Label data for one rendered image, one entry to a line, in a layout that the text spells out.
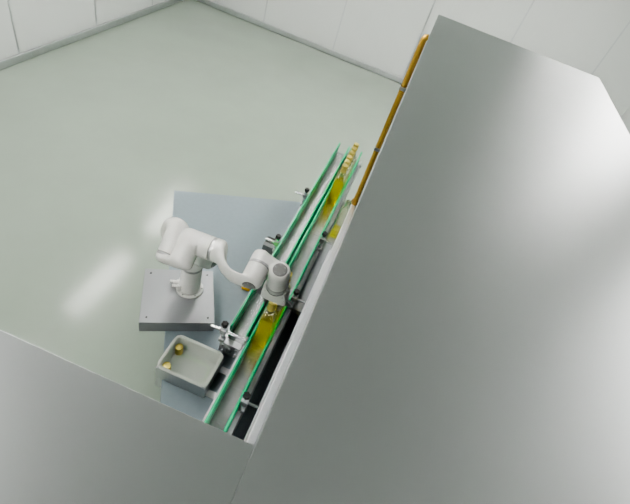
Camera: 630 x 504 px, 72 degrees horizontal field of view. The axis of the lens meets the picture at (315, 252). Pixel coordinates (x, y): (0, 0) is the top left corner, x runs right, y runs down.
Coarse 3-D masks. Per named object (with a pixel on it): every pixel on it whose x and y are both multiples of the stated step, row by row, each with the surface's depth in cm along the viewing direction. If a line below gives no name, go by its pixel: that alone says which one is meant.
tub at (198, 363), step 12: (180, 336) 185; (168, 348) 179; (192, 348) 187; (204, 348) 185; (168, 360) 182; (180, 360) 185; (192, 360) 186; (204, 360) 188; (216, 360) 187; (168, 372) 173; (180, 372) 181; (192, 372) 183; (204, 372) 184; (204, 384) 173
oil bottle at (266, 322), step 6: (264, 312) 174; (264, 318) 173; (270, 318) 173; (258, 324) 178; (264, 324) 176; (270, 324) 174; (258, 330) 180; (264, 330) 178; (270, 330) 178; (258, 336) 182; (264, 336) 181; (258, 342) 185; (264, 342) 184
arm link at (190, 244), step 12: (180, 240) 147; (192, 240) 147; (204, 240) 147; (156, 252) 157; (180, 252) 146; (192, 252) 148; (204, 252) 147; (168, 264) 151; (180, 264) 147; (192, 264) 150
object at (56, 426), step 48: (0, 336) 37; (0, 384) 34; (48, 384) 35; (96, 384) 36; (0, 432) 32; (48, 432) 33; (96, 432) 33; (144, 432) 34; (192, 432) 35; (0, 480) 30; (48, 480) 31; (96, 480) 31; (144, 480) 32; (192, 480) 33
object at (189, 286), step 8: (184, 272) 194; (200, 272) 196; (176, 280) 204; (184, 280) 197; (192, 280) 196; (200, 280) 201; (176, 288) 204; (184, 288) 200; (192, 288) 200; (200, 288) 207; (184, 296) 202; (192, 296) 203
